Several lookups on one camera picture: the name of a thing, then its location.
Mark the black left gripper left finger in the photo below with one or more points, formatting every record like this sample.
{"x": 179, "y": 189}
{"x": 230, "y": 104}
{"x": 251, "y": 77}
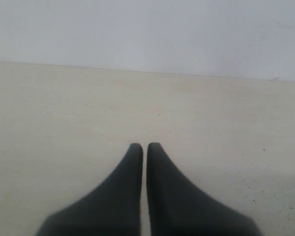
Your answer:
{"x": 111, "y": 209}

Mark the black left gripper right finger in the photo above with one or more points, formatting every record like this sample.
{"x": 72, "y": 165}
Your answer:
{"x": 177, "y": 207}

